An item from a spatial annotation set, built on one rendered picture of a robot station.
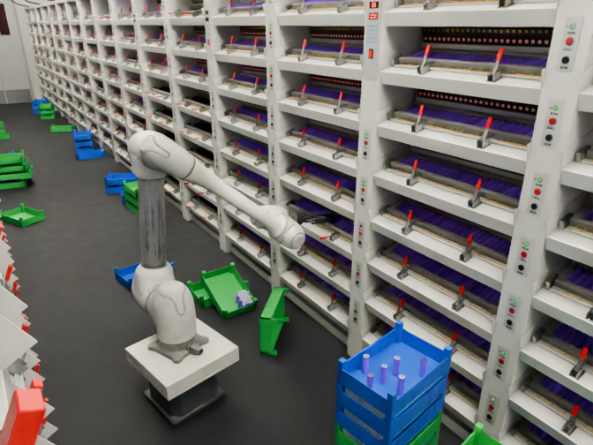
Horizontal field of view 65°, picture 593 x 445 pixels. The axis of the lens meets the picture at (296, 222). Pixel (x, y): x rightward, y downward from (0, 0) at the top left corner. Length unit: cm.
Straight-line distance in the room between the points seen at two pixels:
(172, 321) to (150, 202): 47
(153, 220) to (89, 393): 83
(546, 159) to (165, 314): 138
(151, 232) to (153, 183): 20
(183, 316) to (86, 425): 60
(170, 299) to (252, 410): 59
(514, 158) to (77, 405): 191
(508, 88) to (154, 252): 140
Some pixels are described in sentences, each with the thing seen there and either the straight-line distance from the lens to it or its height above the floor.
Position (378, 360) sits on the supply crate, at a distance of 157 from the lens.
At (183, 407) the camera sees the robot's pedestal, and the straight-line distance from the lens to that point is 206.
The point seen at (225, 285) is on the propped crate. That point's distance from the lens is 275.
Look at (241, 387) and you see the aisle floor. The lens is 219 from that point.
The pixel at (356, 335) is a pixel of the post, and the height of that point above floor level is 14.
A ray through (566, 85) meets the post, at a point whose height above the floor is 133.
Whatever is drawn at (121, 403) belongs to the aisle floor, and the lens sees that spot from 223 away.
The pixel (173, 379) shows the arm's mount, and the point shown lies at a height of 26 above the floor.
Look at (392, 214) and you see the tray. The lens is 194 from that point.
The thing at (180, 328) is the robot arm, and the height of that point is 39.
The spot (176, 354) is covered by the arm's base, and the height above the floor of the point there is 28.
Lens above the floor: 147
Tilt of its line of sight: 23 degrees down
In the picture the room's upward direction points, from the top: straight up
